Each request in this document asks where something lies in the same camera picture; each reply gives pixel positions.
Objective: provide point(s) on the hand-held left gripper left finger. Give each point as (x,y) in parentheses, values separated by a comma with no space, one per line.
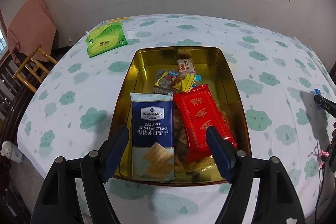
(115,153)

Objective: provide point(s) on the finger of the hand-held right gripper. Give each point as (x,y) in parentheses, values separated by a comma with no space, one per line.
(317,91)

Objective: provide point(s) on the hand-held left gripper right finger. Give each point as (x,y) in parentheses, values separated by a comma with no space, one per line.
(220,153)

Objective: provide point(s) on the clear fried dough twist packet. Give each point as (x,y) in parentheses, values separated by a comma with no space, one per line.
(224,116)
(179,127)

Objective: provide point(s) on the red snack packet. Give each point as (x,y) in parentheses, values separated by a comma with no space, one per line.
(199,119)

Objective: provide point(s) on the navy cracker packet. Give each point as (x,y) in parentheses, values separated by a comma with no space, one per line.
(152,134)

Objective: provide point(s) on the light blue candy packet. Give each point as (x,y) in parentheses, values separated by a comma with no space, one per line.
(195,87)

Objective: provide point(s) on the yellow candy packet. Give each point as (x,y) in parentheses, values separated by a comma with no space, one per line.
(187,81)

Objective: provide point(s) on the dark blue candy packet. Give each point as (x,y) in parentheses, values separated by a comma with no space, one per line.
(162,82)

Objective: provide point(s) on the small grey cake packet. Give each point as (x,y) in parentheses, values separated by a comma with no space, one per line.
(186,66)

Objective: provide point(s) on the red tin box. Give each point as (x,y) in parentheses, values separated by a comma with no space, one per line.
(149,61)

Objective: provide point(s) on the pink ribbon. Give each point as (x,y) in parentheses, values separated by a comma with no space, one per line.
(324,153)

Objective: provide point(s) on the cloud printed tablecloth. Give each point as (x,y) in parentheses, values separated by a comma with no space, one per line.
(78,98)

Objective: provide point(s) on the white bear-shaped bottle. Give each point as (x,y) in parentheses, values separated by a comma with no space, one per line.
(10,151)

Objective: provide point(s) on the green tissue pack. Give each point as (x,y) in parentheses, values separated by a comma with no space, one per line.
(105,39)

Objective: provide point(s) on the yellow wooden chair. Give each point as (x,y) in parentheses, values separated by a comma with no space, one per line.
(31,64)

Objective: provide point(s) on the dark wooden railing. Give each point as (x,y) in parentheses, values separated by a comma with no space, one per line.
(8,87)

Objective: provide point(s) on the pink cloth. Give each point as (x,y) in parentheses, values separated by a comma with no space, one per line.
(29,27)

